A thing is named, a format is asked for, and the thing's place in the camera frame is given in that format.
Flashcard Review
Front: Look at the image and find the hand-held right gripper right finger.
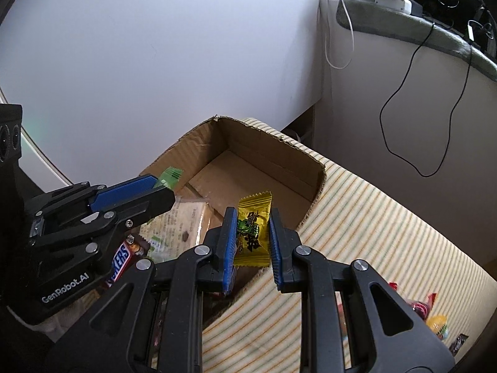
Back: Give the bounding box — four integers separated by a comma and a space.
269, 207, 457, 373

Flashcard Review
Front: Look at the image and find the black cable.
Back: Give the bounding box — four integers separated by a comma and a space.
421, 44, 475, 177
380, 21, 436, 177

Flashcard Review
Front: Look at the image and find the clear wafer packet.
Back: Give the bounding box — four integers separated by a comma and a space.
139, 198, 213, 264

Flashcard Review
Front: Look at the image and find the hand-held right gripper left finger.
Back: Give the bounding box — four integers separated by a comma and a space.
47, 207, 239, 373

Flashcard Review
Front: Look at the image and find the brown cardboard box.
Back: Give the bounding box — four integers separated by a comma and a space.
97, 114, 327, 321

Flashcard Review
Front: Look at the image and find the small green candy packet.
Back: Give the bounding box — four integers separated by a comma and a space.
154, 166, 183, 192

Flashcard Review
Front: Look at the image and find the person's left forearm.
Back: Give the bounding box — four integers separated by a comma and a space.
0, 303, 68, 362

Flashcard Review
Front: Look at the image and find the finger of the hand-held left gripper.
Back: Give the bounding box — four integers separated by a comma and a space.
31, 188, 176, 255
25, 175, 158, 222

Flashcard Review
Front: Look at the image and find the yellow candy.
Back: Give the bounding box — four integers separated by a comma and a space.
425, 315, 450, 338

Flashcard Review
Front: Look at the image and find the small black snack packet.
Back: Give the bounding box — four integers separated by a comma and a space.
449, 333, 470, 356

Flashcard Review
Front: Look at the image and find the white cable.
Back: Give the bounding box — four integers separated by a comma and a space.
322, 0, 356, 70

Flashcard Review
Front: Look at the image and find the yellow candy packet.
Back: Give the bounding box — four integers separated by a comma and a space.
233, 190, 273, 268

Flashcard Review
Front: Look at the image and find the red packet of brown cake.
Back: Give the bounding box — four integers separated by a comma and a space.
338, 282, 437, 319

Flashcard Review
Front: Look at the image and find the brown chocolate bar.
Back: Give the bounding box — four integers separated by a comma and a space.
102, 237, 150, 288

